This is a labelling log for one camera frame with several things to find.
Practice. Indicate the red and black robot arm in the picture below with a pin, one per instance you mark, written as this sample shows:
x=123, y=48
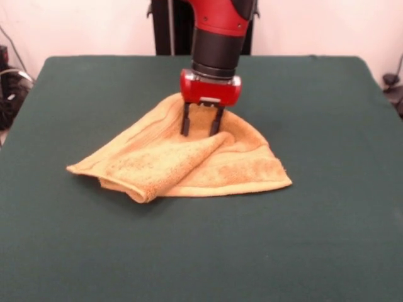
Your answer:
x=217, y=41

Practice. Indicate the yellow terry towel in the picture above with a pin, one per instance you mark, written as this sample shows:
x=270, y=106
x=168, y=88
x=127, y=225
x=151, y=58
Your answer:
x=163, y=157

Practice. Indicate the black clamp stand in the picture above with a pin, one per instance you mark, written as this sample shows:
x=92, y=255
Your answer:
x=390, y=78

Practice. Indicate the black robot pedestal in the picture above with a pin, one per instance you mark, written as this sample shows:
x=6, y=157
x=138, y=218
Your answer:
x=170, y=31

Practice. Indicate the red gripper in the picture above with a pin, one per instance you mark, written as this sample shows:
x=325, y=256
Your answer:
x=211, y=92

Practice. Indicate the dark green table cloth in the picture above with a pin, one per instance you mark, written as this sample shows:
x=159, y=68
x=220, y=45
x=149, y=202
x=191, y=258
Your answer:
x=315, y=220

